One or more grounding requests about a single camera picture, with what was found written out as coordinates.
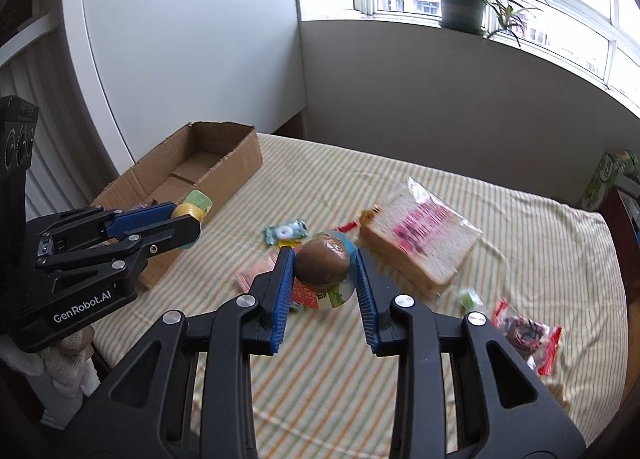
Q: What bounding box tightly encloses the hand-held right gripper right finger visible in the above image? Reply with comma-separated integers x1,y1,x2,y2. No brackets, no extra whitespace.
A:
354,250,586,459

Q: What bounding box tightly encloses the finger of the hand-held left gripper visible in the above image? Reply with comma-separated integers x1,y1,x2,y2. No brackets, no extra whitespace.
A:
30,202,176,247
35,216,202,292

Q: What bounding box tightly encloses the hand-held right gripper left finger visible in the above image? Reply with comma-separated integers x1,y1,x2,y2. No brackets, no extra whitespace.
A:
55,246,297,459

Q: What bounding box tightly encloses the pink snack packet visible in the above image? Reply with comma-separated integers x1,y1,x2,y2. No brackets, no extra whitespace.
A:
235,254,281,292

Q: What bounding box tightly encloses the yellow green jelly cup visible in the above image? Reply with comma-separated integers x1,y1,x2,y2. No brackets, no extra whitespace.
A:
170,190,213,224

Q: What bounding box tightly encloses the chocolate bun packet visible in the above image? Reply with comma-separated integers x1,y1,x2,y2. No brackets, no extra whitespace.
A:
290,231,358,311

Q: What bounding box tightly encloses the sliced bread bag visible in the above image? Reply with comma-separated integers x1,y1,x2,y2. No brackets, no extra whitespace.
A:
359,176,485,300

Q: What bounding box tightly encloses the cardboard box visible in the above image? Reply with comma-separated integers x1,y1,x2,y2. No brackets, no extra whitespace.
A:
90,121,263,290

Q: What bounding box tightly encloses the red clear cake packet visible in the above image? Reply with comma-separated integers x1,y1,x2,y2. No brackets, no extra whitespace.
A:
492,300,563,377

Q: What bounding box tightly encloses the person's left hand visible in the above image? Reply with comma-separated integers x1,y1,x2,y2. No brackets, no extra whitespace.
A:
44,326,98,397

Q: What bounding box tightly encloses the green white candy packet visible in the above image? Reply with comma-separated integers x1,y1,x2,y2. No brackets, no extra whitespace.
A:
264,219,308,245

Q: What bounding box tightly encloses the small green candy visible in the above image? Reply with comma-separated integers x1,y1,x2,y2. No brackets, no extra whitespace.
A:
457,288,483,312

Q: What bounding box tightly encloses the white ribbed panel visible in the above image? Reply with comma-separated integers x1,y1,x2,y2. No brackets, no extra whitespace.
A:
0,14,108,224

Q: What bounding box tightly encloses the white cabinet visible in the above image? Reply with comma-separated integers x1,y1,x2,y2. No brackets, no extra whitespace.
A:
60,0,307,180

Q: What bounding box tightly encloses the dark wooden furniture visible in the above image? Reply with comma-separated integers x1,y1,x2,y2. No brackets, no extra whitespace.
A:
599,188,640,300

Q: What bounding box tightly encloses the green carton box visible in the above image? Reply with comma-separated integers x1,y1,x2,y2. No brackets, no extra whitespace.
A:
580,150,638,212

